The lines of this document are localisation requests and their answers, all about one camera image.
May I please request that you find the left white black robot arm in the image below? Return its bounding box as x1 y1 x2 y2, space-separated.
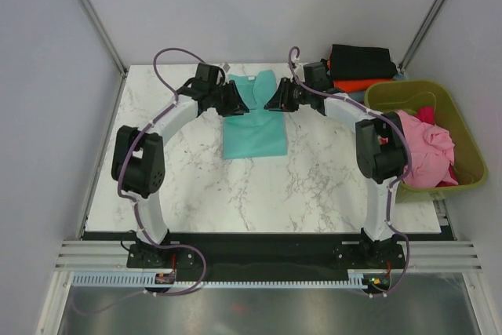
111 63 249 267

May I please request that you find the pink t shirt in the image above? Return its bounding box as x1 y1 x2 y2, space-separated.
396 107 459 189

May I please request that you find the right aluminium frame post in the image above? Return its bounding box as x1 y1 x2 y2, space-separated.
398 0 447 72

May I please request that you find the red t shirt in bin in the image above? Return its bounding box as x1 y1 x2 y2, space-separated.
415 107 459 188

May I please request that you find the white slotted cable duct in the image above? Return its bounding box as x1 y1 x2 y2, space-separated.
70 268 393 289

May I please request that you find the aluminium frame post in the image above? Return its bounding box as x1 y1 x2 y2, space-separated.
78 0 128 77
398 0 447 72

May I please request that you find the aluminium front rail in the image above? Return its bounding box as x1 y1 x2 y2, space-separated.
56 241 482 273

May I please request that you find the teal t shirt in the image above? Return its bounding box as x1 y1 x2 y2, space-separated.
223 70 288 160

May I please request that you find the black folded t shirt top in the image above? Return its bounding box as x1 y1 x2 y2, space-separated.
329 44 398 81

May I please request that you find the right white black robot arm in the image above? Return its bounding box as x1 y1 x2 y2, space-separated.
264 63 410 268

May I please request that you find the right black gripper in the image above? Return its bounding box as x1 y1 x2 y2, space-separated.
264 78 313 113

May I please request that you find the orange folded t shirt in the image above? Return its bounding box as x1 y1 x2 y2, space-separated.
333 78 392 93

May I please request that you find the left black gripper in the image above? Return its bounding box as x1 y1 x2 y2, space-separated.
208 81 249 118

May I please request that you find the grey blue folded t shirt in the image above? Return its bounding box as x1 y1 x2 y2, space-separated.
344 71 405 103

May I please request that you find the olive green plastic bin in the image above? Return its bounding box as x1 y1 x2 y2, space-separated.
365 80 488 202

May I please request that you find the left aluminium frame post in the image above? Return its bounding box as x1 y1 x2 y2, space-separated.
78 0 128 77

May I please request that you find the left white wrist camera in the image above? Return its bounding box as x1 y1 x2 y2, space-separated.
222 62 231 72

